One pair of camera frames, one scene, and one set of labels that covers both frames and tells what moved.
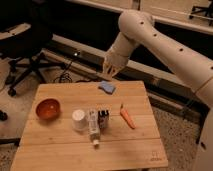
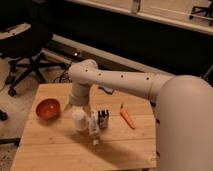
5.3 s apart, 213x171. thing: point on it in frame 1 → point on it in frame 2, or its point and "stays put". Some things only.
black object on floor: [3, 116] stays put
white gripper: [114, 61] → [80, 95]
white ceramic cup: [79, 120] stays put
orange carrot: [127, 117] stays put
